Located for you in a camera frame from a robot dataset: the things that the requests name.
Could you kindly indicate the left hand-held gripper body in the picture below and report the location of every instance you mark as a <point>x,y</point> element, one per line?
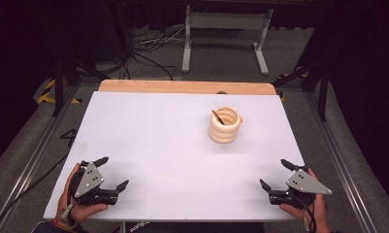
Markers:
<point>89,181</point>

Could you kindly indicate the aluminium floor rail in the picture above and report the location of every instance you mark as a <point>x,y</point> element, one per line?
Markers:
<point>30,161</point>
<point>340,161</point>

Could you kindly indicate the orange wristband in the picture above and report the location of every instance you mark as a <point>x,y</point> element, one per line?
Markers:
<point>60,224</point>

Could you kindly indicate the white board sheet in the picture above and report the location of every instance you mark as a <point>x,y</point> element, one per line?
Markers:
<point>166,161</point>

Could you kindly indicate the thin paintbrush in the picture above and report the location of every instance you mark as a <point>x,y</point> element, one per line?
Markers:
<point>218,117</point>

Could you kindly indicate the person's left hand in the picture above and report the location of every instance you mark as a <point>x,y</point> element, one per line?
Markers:
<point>82,212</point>

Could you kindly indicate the grey metal stand frame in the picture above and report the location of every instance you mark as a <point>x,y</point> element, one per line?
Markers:
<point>226,21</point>

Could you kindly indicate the black angled stand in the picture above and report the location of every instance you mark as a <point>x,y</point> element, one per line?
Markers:
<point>323,90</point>

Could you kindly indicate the wooden table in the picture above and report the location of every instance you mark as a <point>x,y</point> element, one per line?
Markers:
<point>182,86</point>

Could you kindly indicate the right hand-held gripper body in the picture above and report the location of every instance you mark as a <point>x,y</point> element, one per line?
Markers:
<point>307,184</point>

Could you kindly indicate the beige ribbed pen holder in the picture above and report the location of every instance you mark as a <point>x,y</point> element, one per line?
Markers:
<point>224,132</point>

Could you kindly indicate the person's right hand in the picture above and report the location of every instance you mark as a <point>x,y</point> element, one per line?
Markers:
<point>318,213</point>

